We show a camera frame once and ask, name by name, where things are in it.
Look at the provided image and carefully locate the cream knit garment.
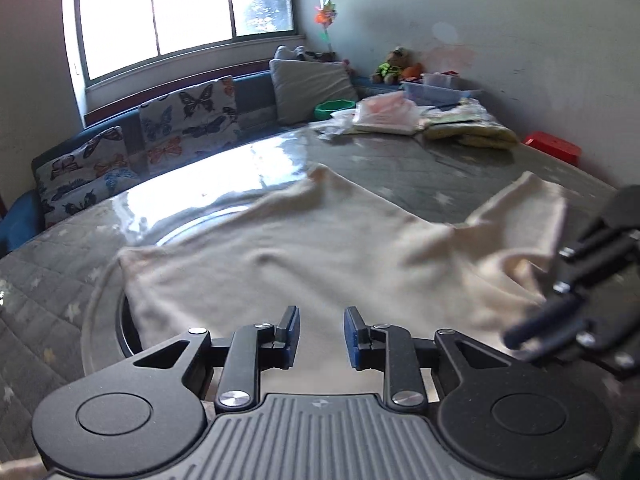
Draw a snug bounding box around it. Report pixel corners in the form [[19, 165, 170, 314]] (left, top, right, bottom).
[[118, 166, 567, 394]]

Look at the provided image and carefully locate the black round induction cooktop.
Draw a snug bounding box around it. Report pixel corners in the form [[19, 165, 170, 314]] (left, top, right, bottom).
[[115, 295, 143, 358]]

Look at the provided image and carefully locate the red plastic stool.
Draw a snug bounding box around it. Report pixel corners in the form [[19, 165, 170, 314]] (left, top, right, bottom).
[[523, 131, 582, 166]]

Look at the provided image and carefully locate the grey quilted star table cover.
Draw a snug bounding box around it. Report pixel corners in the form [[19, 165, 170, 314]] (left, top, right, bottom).
[[1, 130, 613, 460]]

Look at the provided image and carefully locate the yellow folded garment in bag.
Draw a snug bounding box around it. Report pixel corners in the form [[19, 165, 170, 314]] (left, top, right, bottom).
[[419, 99, 518, 150]]

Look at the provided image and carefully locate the right butterfly cushion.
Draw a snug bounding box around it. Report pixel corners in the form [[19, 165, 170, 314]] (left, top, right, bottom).
[[139, 76, 241, 177]]

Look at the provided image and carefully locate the butterfly cushion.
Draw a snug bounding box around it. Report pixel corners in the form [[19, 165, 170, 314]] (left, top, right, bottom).
[[139, 76, 241, 177], [35, 126, 142, 228]]

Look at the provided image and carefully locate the pink garment in bag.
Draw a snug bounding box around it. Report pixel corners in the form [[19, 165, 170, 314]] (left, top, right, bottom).
[[311, 91, 421, 136]]

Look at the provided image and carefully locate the left butterfly cushion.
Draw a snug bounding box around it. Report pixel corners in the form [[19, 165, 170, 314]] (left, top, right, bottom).
[[35, 126, 142, 228]]

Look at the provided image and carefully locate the green bowl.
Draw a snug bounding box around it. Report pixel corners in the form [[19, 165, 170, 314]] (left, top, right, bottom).
[[314, 99, 356, 122]]

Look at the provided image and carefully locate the clear plastic storage box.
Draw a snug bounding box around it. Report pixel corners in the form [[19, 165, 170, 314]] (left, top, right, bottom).
[[401, 74, 482, 106]]

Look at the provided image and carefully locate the grey pillow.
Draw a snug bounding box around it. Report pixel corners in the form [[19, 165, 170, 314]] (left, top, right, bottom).
[[269, 58, 358, 126]]

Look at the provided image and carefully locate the blue sofa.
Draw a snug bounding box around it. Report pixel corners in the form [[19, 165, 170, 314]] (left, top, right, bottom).
[[0, 69, 362, 256]]

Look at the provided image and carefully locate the teddy bear toy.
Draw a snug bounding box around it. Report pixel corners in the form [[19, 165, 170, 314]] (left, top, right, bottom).
[[370, 47, 424, 86]]

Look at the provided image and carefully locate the colourful pinwheel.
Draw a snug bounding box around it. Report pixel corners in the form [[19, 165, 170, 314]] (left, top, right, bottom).
[[314, 0, 337, 53]]

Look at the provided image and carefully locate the window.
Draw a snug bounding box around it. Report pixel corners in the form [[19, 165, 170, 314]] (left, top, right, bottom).
[[76, 0, 295, 81]]

